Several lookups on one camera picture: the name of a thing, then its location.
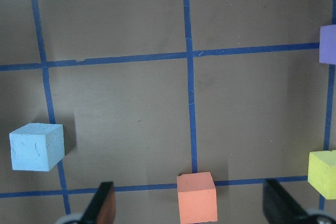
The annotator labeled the light blue carried foam block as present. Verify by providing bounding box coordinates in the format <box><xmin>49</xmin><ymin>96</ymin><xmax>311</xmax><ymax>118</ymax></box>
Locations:
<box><xmin>9</xmin><ymin>123</ymin><xmax>65</xmax><ymax>172</ymax></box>

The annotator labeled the purple foam block far back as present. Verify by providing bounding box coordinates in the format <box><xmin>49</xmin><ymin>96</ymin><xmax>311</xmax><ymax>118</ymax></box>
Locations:
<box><xmin>319</xmin><ymin>25</ymin><xmax>336</xmax><ymax>65</ymax></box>

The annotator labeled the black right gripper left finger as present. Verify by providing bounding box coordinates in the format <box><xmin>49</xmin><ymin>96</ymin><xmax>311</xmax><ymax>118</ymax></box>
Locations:
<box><xmin>81</xmin><ymin>182</ymin><xmax>116</xmax><ymax>224</ymax></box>

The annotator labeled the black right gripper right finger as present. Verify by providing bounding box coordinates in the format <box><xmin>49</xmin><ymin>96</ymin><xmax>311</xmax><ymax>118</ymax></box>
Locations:
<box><xmin>262</xmin><ymin>179</ymin><xmax>312</xmax><ymax>224</ymax></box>

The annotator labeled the orange foam block right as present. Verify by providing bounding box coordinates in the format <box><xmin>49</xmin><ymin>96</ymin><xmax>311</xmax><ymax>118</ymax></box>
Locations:
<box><xmin>177</xmin><ymin>172</ymin><xmax>218</xmax><ymax>223</ymax></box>

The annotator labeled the yellow foam block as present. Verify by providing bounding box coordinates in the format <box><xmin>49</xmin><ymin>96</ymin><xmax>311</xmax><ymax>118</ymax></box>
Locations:
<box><xmin>308</xmin><ymin>150</ymin><xmax>335</xmax><ymax>200</ymax></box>

